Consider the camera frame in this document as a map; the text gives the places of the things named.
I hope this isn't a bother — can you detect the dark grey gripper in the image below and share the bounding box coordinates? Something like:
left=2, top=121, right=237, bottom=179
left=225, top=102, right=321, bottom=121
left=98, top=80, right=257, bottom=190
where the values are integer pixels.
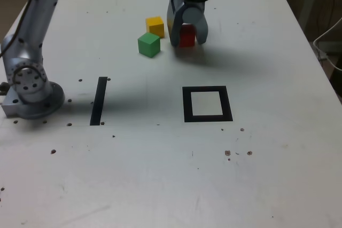
left=166, top=0, right=209, bottom=49

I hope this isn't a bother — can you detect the red cube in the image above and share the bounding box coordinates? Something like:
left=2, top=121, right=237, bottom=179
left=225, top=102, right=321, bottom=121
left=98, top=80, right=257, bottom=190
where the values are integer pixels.
left=179, top=23, right=197, bottom=48

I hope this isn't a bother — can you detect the yellow cube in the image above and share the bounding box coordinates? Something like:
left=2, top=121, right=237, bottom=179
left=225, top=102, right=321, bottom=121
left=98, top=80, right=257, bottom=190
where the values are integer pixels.
left=145, top=16, right=165, bottom=38

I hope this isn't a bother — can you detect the green cube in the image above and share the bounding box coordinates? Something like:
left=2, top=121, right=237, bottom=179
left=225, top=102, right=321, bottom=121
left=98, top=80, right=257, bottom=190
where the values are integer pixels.
left=137, top=32, right=161, bottom=59

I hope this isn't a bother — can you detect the black tape square outline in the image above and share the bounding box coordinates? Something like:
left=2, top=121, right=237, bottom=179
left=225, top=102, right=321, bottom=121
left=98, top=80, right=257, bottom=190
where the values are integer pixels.
left=182, top=85, right=234, bottom=123

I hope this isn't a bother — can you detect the black tape strip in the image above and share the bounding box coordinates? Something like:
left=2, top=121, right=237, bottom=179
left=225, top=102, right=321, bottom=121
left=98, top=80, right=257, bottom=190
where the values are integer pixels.
left=89, top=76, right=108, bottom=127

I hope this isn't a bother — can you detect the white cable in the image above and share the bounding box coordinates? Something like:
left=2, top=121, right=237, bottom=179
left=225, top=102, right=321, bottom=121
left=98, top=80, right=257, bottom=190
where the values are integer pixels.
left=313, top=17, right=342, bottom=72

